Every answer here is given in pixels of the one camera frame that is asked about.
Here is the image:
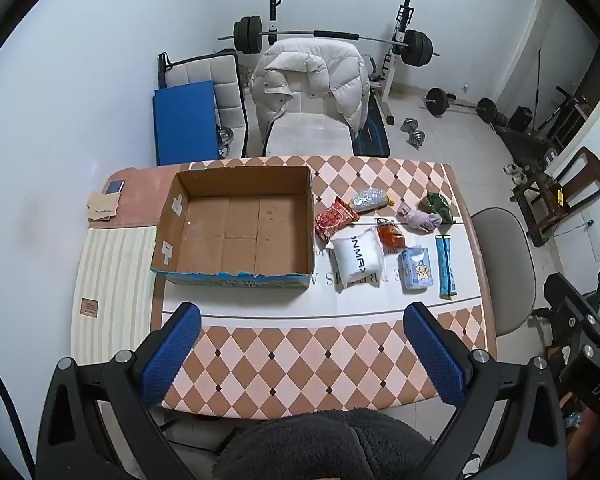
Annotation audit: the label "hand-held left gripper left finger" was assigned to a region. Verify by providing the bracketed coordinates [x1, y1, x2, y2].
[36, 302, 202, 480]

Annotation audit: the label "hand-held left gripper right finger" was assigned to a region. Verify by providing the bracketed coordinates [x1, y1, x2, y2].
[402, 301, 567, 480]

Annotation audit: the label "long blue packet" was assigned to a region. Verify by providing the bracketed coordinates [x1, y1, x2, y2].
[435, 235, 458, 301]

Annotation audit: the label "blue cartoon tissue pack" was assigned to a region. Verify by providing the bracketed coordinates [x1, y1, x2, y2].
[399, 246, 435, 292]

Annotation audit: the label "white pillow bag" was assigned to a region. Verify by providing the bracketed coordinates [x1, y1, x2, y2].
[331, 227, 385, 288]

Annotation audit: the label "orange snack packet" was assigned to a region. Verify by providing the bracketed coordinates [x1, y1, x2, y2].
[376, 217, 406, 251]

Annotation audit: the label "purple cloth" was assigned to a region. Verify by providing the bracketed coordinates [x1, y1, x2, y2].
[396, 204, 443, 233]

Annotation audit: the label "cardboard box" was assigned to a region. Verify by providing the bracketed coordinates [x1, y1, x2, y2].
[150, 165, 316, 290]

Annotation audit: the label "green snack packet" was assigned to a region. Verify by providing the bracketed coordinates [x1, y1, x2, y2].
[419, 191, 455, 223]

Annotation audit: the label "red snack packet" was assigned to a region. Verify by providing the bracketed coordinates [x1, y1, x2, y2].
[315, 197, 361, 243]

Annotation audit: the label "silver glitter packet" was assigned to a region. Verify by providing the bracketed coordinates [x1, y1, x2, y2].
[349, 187, 396, 215]

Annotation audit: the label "beige round chair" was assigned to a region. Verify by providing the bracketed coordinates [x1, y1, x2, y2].
[470, 207, 537, 338]

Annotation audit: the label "pink cream striped blanket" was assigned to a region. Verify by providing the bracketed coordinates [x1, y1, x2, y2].
[70, 166, 181, 366]

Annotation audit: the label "brown wooden chair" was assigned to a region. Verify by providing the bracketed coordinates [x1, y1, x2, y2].
[510, 146, 600, 248]

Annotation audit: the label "dark fleece clothing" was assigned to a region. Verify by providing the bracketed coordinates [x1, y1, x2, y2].
[219, 408, 436, 480]

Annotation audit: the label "dark exercise machine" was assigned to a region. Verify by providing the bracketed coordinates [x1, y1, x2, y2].
[495, 85, 596, 161]

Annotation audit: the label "beige cloth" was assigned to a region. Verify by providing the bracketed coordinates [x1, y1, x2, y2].
[86, 191, 118, 221]

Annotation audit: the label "black speaker box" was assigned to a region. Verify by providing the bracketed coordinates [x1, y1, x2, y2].
[509, 106, 533, 133]

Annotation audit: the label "thin black stick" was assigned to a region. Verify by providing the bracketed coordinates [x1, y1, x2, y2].
[532, 47, 543, 133]

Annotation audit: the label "chrome weight plates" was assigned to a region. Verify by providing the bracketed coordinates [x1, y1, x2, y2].
[215, 127, 236, 158]

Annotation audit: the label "blue folded mat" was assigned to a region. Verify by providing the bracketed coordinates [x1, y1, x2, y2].
[152, 80, 220, 166]

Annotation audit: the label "short barbell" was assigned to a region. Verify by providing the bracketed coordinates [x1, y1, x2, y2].
[424, 87, 498, 123]

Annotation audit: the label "white chair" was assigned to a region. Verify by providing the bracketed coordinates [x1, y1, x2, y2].
[244, 40, 368, 157]

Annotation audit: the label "grey chair with blue mat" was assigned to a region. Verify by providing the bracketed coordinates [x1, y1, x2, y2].
[157, 50, 248, 158]

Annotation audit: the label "white puffer jacket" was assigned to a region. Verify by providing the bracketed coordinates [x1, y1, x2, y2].
[250, 39, 371, 138]

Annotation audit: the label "racked barbell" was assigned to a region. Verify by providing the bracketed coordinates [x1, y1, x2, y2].
[217, 16, 441, 68]

